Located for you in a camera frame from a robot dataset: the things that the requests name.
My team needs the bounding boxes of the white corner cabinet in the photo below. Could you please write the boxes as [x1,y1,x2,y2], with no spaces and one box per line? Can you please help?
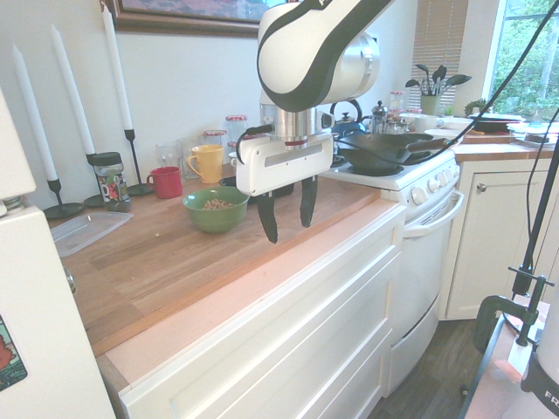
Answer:
[444,155,559,322]

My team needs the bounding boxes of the white kitchen stove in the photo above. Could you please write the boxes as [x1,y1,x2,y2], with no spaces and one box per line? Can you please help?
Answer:
[318,142,466,394]

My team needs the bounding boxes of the clear glass tumbler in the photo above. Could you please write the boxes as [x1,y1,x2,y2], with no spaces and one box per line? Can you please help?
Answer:
[155,142,184,175]

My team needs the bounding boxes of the wooden framed picture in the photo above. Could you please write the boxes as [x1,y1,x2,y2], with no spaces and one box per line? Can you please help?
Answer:
[114,0,281,38]

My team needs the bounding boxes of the tall white taper candle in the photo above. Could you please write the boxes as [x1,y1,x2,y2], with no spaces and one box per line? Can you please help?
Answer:
[100,1,134,131]

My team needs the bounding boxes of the yellow ceramic mug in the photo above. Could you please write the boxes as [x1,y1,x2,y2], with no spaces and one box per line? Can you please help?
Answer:
[186,144,225,185]

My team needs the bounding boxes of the white plate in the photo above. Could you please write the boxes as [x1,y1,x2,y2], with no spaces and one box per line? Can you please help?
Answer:
[423,127,465,141]

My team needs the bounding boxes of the robot mounting table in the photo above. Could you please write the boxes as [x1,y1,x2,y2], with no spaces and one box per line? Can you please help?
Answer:
[456,299,552,419]

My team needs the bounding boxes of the white drawer cabinet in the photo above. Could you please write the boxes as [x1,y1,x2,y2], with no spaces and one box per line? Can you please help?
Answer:
[98,203,408,419]

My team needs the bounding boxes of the green ceramic bowl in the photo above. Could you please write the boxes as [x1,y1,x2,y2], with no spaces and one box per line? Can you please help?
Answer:
[182,186,251,234]

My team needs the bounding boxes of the white refrigerator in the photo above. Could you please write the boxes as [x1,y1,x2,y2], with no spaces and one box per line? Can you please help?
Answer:
[0,86,117,419]

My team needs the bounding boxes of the clear plastic container lid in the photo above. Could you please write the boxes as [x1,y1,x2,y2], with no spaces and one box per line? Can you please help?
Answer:
[50,210,135,258]

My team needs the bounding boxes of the small green potted plant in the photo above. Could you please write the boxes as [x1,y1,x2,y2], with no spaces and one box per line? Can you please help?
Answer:
[463,98,489,117]

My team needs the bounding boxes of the black camera stand pole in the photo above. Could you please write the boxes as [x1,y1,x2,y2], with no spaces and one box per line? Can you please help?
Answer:
[511,146,559,300]

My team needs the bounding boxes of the colourful fridge magnet sticker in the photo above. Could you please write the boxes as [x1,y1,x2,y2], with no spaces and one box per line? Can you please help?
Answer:
[0,313,29,392]

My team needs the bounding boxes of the white ceramic pot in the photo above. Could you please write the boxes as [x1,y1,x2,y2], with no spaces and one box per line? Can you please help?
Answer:
[412,113,446,134]

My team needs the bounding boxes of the short white taper candle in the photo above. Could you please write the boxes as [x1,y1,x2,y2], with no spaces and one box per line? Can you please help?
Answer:
[11,43,59,182]

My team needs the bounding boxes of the black wok with wooden handle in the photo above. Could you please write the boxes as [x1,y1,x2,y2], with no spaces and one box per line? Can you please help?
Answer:
[337,132,452,173]

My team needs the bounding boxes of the cereal rings pile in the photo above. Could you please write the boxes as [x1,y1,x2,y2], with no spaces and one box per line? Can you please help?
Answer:
[201,198,238,212]

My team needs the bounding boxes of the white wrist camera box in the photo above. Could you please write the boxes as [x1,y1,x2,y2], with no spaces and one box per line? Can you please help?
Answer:
[314,108,336,132]

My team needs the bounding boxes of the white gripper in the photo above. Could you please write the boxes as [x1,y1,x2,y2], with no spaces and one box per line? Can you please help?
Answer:
[235,130,335,244]

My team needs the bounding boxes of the black frying pan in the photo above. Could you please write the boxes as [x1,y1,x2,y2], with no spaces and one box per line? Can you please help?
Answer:
[469,113,523,134]

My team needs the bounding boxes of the window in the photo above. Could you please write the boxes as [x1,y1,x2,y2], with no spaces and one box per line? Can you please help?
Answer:
[482,0,559,124]

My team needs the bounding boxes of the clear glass mug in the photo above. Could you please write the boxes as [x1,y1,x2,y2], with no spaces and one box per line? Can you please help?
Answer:
[176,135,204,182]

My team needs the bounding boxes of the black-lidded spice jar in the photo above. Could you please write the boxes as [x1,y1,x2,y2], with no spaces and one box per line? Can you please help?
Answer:
[92,151,133,214]

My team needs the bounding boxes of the white oven door handle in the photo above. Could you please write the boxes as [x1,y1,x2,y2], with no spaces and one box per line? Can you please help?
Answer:
[402,191,466,239]

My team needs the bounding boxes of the pale utensil crock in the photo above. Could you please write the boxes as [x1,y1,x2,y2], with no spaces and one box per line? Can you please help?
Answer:
[420,94,441,117]

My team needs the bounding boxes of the red enamel mug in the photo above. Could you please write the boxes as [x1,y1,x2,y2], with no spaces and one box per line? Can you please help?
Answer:
[145,166,183,200]

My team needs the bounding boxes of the glass french press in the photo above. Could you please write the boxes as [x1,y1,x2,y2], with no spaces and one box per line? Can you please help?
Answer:
[369,100,390,134]

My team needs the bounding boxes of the medium white taper candle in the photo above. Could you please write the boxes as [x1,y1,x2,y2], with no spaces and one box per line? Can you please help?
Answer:
[50,24,96,155]

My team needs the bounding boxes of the dark green screw clamp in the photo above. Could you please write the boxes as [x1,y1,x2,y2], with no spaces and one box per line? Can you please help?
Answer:
[474,264,556,355]

